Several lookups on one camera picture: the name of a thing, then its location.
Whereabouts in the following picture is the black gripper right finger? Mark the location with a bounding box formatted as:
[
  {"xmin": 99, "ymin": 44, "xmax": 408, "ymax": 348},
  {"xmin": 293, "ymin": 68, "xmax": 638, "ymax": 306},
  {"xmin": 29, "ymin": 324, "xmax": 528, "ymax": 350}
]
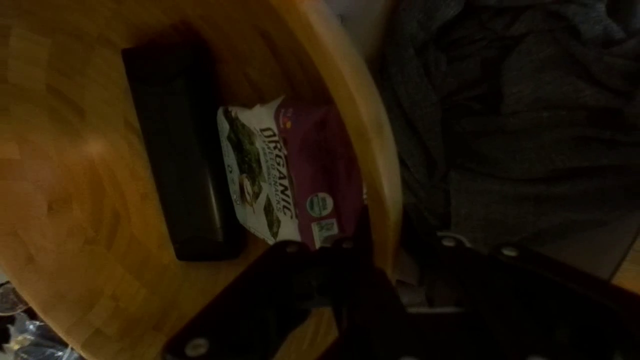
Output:
[{"xmin": 407, "ymin": 230, "xmax": 640, "ymax": 360}]

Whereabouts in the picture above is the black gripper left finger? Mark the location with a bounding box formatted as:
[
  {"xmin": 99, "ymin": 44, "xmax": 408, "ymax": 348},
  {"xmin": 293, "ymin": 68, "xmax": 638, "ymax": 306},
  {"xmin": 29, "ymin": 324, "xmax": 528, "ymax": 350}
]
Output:
[{"xmin": 163, "ymin": 206, "xmax": 411, "ymax": 360}]

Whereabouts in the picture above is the large wooden bowl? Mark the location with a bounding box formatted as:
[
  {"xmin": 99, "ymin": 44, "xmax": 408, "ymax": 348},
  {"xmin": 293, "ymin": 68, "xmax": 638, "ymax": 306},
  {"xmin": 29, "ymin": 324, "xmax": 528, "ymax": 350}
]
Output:
[{"xmin": 0, "ymin": 0, "xmax": 407, "ymax": 360}]

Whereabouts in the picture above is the purple white snack packet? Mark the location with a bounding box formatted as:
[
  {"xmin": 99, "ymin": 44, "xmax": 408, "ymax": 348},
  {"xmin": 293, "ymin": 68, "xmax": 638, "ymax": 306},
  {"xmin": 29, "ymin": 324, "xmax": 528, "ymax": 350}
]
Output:
[{"xmin": 217, "ymin": 97, "xmax": 369, "ymax": 253}]

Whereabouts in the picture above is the dark grey blanket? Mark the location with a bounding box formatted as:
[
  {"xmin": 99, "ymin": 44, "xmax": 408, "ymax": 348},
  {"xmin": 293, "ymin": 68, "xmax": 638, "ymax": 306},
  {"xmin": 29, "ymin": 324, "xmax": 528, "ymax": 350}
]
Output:
[{"xmin": 379, "ymin": 0, "xmax": 640, "ymax": 282}]

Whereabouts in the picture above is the black rectangular case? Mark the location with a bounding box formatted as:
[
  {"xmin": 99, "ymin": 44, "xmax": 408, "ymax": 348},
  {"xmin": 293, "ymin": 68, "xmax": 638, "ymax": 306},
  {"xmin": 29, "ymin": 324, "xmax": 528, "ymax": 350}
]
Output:
[{"xmin": 121, "ymin": 32, "xmax": 246, "ymax": 264}]

